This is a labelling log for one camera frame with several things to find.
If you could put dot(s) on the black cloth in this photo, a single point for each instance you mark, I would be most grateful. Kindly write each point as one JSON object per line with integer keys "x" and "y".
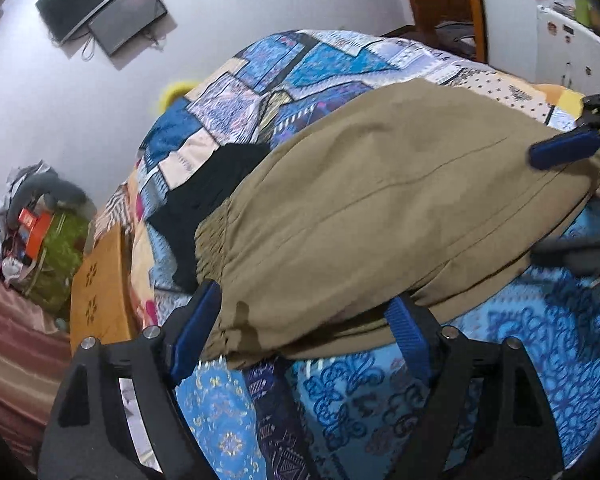
{"x": 207, "y": 200}

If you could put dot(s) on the green patterned cloth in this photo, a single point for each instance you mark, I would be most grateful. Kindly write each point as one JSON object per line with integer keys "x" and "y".
{"x": 62, "y": 255}

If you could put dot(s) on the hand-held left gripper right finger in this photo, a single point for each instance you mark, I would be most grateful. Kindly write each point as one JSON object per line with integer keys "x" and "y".
{"x": 405, "y": 327}

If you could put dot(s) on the khaki pants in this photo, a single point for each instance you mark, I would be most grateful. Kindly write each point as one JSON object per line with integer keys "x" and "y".
{"x": 380, "y": 220}

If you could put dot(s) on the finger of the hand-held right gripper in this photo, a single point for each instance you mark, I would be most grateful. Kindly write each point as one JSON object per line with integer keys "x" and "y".
{"x": 562, "y": 147}
{"x": 570, "y": 252}

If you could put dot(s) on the orange box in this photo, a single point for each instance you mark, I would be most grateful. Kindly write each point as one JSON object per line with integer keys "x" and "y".
{"x": 32, "y": 232}

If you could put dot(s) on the pile of clothes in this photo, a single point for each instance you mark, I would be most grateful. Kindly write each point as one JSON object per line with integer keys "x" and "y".
{"x": 22, "y": 200}

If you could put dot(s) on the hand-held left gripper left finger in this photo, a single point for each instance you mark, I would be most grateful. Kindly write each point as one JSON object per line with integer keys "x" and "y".
{"x": 197, "y": 332}

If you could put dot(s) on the blue patchwork bedsheet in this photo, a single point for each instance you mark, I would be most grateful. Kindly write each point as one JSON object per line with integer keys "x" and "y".
{"x": 340, "y": 270}

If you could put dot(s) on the white appliance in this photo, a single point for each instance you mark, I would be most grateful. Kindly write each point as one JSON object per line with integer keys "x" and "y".
{"x": 572, "y": 47}

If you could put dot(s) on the small wall monitor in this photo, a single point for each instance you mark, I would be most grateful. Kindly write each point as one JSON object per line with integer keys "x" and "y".
{"x": 127, "y": 17}

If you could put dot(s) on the yellow pillow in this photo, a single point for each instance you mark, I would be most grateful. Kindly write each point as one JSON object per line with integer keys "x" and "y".
{"x": 175, "y": 91}

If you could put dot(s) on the striped floor rug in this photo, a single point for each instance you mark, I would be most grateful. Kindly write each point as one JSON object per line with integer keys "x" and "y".
{"x": 12, "y": 355}

